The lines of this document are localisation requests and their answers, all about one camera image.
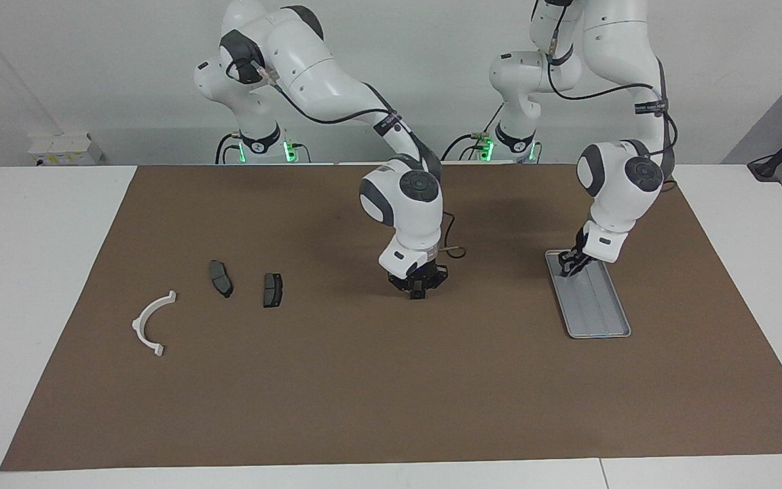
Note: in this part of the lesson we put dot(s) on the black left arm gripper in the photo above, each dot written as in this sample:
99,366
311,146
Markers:
584,248

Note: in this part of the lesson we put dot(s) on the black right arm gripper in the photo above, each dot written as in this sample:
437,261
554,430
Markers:
425,277

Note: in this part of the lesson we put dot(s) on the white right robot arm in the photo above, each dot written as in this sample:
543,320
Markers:
309,61

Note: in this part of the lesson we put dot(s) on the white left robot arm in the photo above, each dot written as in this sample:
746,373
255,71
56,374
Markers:
622,54

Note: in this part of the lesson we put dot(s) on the grey metal tray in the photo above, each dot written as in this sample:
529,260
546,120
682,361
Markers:
598,312

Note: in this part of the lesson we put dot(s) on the brown table mat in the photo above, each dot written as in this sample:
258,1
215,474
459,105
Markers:
391,380

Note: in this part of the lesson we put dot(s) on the rectangular dark grey brake pad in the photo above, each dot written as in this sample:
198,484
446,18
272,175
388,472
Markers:
273,291

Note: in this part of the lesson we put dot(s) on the curved dark grey brake pad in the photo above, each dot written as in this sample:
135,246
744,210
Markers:
220,278

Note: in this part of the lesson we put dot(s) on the white power strip box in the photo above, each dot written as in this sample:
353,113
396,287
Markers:
65,149

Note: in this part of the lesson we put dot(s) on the white curved plastic bracket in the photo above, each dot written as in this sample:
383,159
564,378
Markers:
138,324

